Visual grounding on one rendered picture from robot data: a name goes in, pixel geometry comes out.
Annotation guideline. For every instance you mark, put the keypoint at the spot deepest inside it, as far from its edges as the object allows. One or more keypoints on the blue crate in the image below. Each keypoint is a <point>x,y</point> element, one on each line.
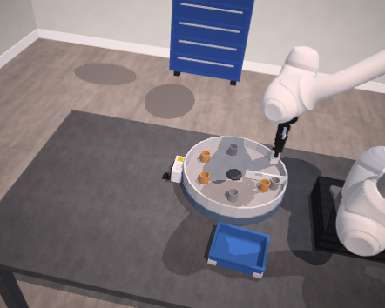
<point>234,245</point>

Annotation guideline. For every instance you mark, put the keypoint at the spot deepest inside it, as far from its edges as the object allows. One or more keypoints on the grey metal bushing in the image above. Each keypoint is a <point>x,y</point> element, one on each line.
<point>232,195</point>
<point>232,149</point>
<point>275,181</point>

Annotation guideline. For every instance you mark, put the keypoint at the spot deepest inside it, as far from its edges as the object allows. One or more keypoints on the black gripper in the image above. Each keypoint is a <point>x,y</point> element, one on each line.
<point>280,139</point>

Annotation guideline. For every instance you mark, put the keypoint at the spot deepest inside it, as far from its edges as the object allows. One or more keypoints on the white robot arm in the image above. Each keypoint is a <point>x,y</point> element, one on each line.
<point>360,204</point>

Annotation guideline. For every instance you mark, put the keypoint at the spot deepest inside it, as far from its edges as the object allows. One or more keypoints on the bronze bushing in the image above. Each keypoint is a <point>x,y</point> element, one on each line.
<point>204,177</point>
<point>205,156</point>
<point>264,185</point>

